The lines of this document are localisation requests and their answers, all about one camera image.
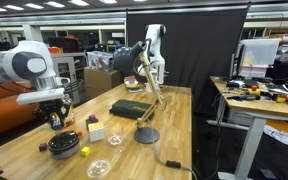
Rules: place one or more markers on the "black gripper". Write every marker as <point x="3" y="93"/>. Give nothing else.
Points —
<point x="52" y="107"/>

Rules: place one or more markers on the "small Rubik's cube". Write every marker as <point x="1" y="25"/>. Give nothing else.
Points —
<point x="56" y="121"/>

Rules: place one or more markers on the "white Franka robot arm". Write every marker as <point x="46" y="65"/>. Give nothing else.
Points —
<point x="4" y="63"/>

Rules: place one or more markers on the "white idle robot arm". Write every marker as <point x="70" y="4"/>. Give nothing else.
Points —
<point x="155" y="43"/>

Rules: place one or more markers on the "brown cardboard box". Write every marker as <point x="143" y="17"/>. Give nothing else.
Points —
<point x="102" y="81"/>

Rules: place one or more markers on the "orange box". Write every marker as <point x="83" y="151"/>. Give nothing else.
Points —
<point x="54" y="50"/>

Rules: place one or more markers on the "small black box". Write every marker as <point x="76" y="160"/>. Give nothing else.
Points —
<point x="233" y="84"/>

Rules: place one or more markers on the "grey pot with black lid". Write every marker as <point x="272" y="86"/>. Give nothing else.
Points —
<point x="64" y="141"/>

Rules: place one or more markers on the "orange wooden block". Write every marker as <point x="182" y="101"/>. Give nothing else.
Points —
<point x="79" y="132"/>

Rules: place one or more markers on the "dark purple wooden block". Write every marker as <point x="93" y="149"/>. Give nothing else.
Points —
<point x="43" y="147"/>

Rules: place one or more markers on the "big white Rubik's cube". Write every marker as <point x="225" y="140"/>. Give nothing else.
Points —
<point x="96" y="132"/>

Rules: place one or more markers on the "yellow wooden block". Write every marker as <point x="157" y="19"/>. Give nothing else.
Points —
<point x="85" y="151"/>

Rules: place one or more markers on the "orange sofa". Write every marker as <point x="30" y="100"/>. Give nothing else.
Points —
<point x="4" y="116"/>

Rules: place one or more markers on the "clear drinking glass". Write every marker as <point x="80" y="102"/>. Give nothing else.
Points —
<point x="115" y="139"/>

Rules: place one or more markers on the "clear glass dish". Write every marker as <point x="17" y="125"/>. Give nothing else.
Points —
<point x="99" y="168"/>

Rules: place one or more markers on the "dark green flat case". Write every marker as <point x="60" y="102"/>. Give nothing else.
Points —
<point x="127" y="108"/>

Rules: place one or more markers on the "clear plastic storage bin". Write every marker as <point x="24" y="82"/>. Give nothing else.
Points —
<point x="99" y="61"/>

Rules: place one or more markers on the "flat colourful tray stack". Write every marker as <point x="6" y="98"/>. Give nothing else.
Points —
<point x="134" y="89"/>

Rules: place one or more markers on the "red cup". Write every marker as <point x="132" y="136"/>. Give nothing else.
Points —
<point x="131" y="79"/>

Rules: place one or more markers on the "wooden desk lamp grey shade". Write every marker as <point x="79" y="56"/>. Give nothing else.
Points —
<point x="146" y="135"/>

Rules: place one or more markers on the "black curtain screen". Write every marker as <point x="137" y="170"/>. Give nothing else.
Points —
<point x="200" y="50"/>

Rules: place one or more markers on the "black handheld tool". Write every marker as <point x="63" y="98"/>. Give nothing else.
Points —
<point x="244" y="97"/>

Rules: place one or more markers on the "wooden side desk white legs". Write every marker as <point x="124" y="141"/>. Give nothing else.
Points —
<point x="260" y="107"/>

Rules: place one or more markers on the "computer monitor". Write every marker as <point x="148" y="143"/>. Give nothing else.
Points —
<point x="260" y="50"/>

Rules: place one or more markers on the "colourful small toy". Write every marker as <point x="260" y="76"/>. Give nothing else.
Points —
<point x="281" y="98"/>

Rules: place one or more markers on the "white papers under desk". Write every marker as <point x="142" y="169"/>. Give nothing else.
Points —
<point x="282" y="135"/>

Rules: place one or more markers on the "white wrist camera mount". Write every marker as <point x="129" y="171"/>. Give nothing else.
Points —
<point x="40" y="96"/>

